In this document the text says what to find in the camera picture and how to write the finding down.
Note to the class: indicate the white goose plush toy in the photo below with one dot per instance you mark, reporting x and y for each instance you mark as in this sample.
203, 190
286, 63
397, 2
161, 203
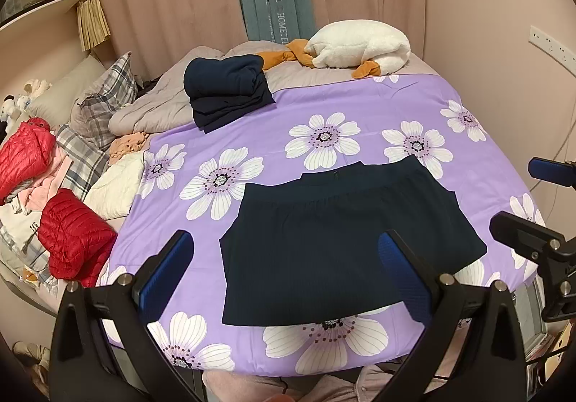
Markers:
360, 46

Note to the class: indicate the white wall socket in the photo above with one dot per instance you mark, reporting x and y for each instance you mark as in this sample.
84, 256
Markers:
546, 39

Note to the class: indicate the white pillow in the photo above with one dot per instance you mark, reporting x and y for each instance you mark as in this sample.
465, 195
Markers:
67, 87

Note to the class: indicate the beige slipper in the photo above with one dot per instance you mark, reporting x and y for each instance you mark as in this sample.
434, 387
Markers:
31, 352

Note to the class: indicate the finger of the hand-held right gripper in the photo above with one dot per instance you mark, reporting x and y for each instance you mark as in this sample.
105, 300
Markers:
549, 170
517, 235

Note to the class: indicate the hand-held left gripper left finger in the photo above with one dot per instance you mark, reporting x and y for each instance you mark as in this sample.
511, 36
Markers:
168, 267

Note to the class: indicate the red down jacket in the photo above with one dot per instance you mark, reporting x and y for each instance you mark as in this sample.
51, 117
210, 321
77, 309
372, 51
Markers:
72, 231
27, 150

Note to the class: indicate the peach cloth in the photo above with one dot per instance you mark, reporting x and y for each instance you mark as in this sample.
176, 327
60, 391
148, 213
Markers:
128, 145

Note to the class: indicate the beige fringed cloth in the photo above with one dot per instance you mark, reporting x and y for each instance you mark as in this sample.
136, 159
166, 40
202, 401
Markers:
93, 21

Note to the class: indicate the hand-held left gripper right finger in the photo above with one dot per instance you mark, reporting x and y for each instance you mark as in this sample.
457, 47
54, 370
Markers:
400, 267

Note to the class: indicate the beige folded blanket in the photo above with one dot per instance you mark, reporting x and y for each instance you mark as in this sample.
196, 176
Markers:
148, 109

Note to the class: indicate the stack of folded navy clothes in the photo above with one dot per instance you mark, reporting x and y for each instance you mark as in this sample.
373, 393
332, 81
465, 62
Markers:
225, 78

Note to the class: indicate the person's pink clothing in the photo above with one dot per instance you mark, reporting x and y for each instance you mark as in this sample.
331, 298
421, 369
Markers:
324, 388

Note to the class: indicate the white garment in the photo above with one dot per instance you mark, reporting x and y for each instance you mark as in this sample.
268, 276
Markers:
20, 226

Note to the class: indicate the purple floral bed sheet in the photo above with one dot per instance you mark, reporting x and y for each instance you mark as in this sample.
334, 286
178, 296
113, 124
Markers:
279, 107

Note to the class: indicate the cream cloth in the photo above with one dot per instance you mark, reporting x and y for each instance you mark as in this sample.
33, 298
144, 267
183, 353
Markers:
117, 186

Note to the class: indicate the pink garment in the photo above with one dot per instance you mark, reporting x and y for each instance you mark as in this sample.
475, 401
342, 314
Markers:
49, 177

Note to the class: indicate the small white plush toys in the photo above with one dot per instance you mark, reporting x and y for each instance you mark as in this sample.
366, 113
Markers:
22, 98

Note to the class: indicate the navy blue jacket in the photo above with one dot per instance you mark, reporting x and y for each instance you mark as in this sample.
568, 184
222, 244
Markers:
324, 240

